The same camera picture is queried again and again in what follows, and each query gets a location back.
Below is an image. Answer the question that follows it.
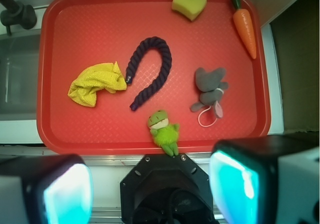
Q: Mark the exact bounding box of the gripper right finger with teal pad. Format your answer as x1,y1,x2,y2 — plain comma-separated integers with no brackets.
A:
208,135,320,224

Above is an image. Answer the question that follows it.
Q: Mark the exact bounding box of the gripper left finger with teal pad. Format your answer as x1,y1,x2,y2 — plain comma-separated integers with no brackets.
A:
0,154,94,224

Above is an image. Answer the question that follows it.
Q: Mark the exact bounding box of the yellow cloth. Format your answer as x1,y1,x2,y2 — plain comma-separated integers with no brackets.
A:
67,61,127,108

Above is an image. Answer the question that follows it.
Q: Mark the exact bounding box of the grey plush mouse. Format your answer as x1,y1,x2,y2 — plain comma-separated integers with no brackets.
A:
190,67,229,128

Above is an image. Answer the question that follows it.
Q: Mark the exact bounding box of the green plush frog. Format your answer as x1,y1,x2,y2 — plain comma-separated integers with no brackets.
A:
147,110,180,157

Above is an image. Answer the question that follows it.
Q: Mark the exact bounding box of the red plastic tray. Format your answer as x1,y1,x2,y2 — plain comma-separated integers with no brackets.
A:
36,0,271,155

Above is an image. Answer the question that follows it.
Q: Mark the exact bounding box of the grey sink basin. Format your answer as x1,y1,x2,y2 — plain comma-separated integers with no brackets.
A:
0,34,40,121

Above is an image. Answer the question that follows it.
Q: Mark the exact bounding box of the brown cardboard panel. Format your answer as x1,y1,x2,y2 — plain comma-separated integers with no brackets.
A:
270,0,320,133

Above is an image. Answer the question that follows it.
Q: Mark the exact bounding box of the orange toy carrot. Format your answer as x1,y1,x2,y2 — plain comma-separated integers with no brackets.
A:
231,0,257,60

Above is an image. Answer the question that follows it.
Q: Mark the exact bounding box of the grey faucet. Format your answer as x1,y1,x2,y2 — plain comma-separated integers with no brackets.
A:
0,0,37,36

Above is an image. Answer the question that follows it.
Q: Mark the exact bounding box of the yellow sponge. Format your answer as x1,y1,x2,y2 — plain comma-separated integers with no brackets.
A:
171,0,207,22

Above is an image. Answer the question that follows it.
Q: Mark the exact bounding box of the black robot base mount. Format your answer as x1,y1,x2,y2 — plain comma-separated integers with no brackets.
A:
119,154,218,224

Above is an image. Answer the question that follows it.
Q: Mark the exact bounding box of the dark blue rope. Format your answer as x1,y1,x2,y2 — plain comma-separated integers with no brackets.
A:
124,36,173,112

